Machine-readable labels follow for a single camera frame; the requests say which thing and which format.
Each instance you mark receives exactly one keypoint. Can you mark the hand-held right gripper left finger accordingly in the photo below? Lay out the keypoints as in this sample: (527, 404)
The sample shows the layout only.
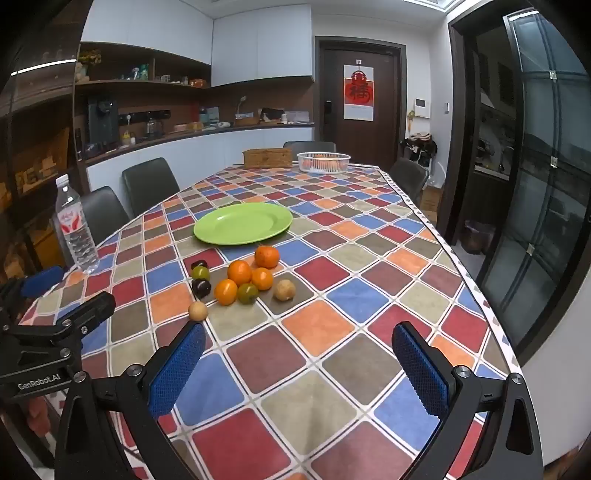
(178, 369)

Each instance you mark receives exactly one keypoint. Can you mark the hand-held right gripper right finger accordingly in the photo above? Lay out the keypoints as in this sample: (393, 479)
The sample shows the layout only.
(424, 374)

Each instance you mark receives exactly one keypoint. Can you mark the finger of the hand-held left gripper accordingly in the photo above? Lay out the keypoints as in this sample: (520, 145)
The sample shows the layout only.
(42, 280)
(87, 314)

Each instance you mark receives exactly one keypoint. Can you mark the tan round fruit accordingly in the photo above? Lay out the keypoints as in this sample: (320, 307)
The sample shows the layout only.
(284, 290)
(197, 311)

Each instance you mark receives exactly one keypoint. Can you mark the dark purple plum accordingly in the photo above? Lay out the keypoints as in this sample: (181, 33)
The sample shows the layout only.
(202, 288)
(199, 263)

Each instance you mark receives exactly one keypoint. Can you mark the small orange mandarin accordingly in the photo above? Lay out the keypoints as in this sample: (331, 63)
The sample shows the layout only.
(262, 278)
(226, 292)

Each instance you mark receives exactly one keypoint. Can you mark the yellow-green plum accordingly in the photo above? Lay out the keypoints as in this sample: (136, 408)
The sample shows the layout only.
(247, 294)
(201, 273)

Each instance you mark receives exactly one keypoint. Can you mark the large orange mandarin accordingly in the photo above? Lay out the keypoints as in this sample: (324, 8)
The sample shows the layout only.
(266, 256)
(239, 272)

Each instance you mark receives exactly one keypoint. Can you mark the green plate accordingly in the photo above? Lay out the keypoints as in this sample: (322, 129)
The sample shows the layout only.
(242, 224)

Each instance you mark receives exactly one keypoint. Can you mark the clear plastic bag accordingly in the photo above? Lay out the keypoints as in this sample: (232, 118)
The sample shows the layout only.
(78, 230)

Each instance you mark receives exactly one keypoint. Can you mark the dark dining chair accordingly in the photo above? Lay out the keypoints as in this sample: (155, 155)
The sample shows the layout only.
(408, 177)
(150, 182)
(101, 210)
(309, 146)

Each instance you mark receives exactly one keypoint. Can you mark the checkered tablecloth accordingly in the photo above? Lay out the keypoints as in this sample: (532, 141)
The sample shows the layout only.
(323, 323)

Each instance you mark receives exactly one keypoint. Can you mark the brown trash bin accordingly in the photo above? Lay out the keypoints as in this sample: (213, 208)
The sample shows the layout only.
(478, 236)

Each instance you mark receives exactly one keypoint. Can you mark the black coffee machine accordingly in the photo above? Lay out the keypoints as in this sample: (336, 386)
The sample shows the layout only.
(102, 122)

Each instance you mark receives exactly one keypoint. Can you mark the white kitchen counter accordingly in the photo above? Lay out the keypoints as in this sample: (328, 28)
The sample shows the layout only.
(198, 147)

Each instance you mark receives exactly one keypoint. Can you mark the glass sliding door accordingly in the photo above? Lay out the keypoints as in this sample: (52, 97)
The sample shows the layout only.
(545, 184)

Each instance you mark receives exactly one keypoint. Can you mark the coat rack with bags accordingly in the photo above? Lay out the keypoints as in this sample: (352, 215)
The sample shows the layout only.
(418, 147)

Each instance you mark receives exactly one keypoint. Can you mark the wicker box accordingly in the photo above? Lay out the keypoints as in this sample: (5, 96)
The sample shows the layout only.
(268, 158)

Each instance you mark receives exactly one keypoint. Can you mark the white plastic basket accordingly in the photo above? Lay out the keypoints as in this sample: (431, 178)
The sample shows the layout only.
(323, 167)

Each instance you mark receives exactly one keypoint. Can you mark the heap of mandarins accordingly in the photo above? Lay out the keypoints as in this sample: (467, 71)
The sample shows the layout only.
(323, 159)

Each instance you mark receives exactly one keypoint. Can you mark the dark wooden door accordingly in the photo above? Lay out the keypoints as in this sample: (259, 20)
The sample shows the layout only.
(383, 92)

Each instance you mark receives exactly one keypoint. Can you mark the red and white door poster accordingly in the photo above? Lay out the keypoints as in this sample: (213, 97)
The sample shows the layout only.
(358, 92)

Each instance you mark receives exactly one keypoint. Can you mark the white upper cabinets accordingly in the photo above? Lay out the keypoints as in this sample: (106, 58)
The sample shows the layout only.
(258, 46)

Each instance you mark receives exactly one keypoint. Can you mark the wooden wall shelf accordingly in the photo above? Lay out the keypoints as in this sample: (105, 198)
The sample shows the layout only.
(41, 138)

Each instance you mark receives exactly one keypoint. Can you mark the white wall intercom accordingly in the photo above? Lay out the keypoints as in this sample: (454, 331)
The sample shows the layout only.
(420, 108)

